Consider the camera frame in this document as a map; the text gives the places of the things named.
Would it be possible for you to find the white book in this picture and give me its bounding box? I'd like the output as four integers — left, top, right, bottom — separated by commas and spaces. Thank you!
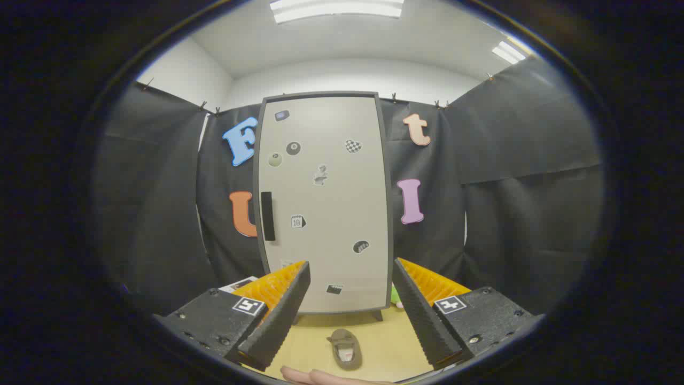
219, 276, 260, 294

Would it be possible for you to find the grey shoe cabinet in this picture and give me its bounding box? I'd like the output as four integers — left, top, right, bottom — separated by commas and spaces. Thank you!
253, 91, 395, 324

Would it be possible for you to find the brown fuzzy shoe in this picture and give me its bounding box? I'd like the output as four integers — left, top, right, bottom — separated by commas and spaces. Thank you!
327, 329, 363, 371

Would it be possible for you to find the black backdrop cloth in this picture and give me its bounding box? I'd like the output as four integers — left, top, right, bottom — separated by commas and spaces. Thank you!
94, 56, 604, 316

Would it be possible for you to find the long ceiling light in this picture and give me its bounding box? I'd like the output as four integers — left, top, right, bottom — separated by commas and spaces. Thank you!
270, 0, 404, 25

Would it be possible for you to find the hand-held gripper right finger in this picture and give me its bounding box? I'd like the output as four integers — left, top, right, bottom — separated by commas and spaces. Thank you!
393, 257, 546, 371

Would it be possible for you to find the small ceiling light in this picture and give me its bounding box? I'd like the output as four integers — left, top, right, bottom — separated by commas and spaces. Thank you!
492, 40, 527, 65

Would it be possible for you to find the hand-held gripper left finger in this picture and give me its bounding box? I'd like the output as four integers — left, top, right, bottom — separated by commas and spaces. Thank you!
152, 260, 312, 372

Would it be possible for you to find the black door handle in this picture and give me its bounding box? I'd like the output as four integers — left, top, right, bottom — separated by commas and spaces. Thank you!
261, 191, 276, 241

